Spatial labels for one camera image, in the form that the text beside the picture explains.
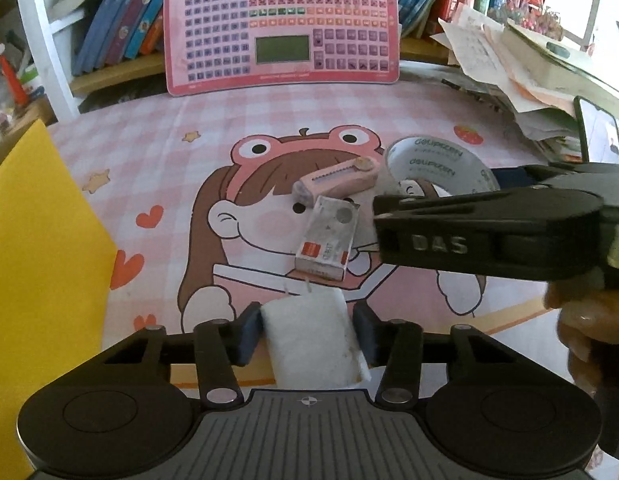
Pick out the cardboard box with yellow flaps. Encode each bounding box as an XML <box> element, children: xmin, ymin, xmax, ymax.
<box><xmin>0</xmin><ymin>119</ymin><xmax>119</xmax><ymax>480</ymax></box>

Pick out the stack of loose papers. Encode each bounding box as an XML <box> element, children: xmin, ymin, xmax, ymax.
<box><xmin>437</xmin><ymin>2</ymin><xmax>619</xmax><ymax>161</ymax></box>

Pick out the pink utility knife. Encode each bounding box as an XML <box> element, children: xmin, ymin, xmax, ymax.
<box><xmin>292</xmin><ymin>156</ymin><xmax>379</xmax><ymax>206</ymax></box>

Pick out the red and white pen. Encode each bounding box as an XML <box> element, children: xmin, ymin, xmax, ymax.
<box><xmin>0</xmin><ymin>42</ymin><xmax>30</xmax><ymax>107</ymax></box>

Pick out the small white and red box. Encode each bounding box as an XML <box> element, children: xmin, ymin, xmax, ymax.
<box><xmin>294</xmin><ymin>196</ymin><xmax>359</xmax><ymax>282</ymax></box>

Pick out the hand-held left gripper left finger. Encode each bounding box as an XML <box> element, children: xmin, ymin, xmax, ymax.
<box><xmin>97</xmin><ymin>301</ymin><xmax>264</xmax><ymax>407</ymax></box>

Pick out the person's right hand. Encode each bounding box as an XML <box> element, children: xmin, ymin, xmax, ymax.
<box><xmin>544</xmin><ymin>267</ymin><xmax>619</xmax><ymax>396</ymax></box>

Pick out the pink learning keyboard tablet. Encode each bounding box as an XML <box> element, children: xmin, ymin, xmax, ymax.
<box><xmin>163</xmin><ymin>0</ymin><xmax>401</xmax><ymax>96</ymax></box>

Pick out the white foam sponge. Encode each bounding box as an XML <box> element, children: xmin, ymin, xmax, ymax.
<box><xmin>260</xmin><ymin>287</ymin><xmax>373</xmax><ymax>391</ymax></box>

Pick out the row of blue children's books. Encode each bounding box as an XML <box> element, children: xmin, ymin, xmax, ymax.
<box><xmin>50</xmin><ymin>0</ymin><xmax>457</xmax><ymax>78</ymax></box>

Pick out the white tape roll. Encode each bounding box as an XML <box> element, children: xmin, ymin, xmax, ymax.
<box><xmin>384</xmin><ymin>136</ymin><xmax>500</xmax><ymax>198</ymax></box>

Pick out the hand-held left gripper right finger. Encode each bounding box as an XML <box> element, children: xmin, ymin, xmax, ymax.
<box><xmin>353</xmin><ymin>301</ymin><xmax>521</xmax><ymax>407</ymax></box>

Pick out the black smartphone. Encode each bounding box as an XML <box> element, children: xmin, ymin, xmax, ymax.
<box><xmin>573</xmin><ymin>95</ymin><xmax>619</xmax><ymax>166</ymax></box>

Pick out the white shelf unit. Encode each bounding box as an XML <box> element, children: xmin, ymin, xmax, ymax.
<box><xmin>12</xmin><ymin>0</ymin><xmax>605</xmax><ymax>121</ymax></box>

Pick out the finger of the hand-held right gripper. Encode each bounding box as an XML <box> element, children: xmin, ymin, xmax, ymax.
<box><xmin>489</xmin><ymin>162</ymin><xmax>619</xmax><ymax>196</ymax></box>
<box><xmin>373</xmin><ymin>186</ymin><xmax>606</xmax><ymax>221</ymax></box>

